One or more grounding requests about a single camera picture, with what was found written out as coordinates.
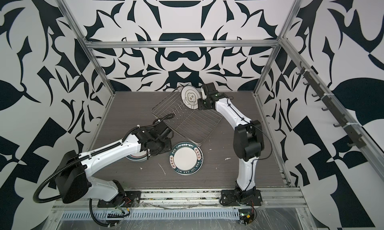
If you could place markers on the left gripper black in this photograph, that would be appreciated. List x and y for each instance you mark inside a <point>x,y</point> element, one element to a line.
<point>168,147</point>

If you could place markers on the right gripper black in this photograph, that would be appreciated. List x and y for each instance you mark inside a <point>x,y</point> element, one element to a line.
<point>201,104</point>

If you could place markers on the white plate red green band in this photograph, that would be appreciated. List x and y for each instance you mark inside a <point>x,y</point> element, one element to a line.
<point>138,157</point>

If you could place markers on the wire dish rack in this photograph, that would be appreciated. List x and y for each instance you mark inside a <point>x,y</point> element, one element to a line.
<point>193,125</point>

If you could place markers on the white plate green lettering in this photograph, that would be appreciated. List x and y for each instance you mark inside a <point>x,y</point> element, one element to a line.
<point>186,158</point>

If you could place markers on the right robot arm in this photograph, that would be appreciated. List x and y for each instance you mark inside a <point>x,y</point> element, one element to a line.
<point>248,141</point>

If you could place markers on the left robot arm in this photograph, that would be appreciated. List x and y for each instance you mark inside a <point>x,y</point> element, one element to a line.
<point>74,179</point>

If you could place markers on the aluminium frame crossbar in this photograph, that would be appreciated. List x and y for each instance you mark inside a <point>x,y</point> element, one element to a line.
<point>181,44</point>

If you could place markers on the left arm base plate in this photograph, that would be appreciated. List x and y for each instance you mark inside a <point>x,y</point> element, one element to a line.
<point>126,200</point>

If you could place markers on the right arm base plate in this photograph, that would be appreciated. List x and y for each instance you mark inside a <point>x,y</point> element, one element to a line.
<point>237,198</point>

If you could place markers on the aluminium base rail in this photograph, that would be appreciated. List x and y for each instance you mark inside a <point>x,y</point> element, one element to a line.
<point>168,199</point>

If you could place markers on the white cable duct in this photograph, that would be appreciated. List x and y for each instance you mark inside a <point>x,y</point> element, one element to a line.
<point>185,214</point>

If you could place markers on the wall hook rail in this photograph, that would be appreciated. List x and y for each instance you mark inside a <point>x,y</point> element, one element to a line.
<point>333,105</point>

